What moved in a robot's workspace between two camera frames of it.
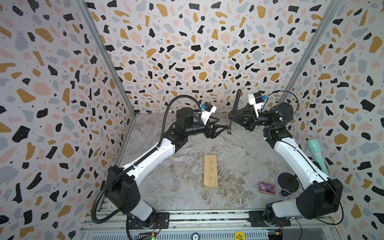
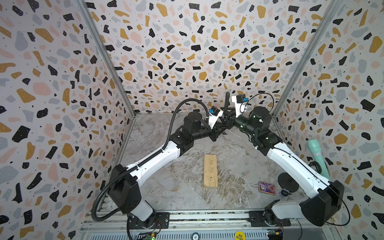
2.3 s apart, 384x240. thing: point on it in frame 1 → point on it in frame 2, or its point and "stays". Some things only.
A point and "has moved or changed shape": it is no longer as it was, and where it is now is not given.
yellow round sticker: (239, 235) stays
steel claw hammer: (235, 109) has moved or changed shape
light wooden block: (210, 171) stays
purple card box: (267, 188) stays
